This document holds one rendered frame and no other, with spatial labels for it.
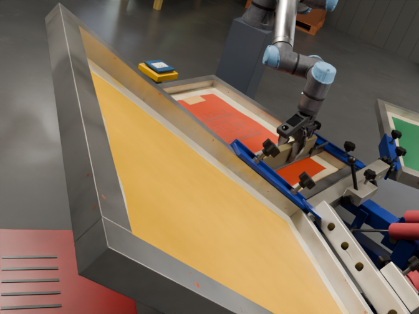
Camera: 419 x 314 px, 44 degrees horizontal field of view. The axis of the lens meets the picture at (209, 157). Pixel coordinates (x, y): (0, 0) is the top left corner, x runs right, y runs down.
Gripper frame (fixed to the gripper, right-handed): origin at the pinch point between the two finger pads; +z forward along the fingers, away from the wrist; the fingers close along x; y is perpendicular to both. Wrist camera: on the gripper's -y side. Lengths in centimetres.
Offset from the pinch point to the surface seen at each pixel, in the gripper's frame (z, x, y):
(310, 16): 77, 272, 512
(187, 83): 2, 57, 9
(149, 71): 6, 77, 6
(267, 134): 5.3, 17.7, 16.4
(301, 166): 5.3, -3.0, 11.0
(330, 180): 1.8, -16.5, 7.7
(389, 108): 3, 5, 111
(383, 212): -3.3, -38.6, 0.2
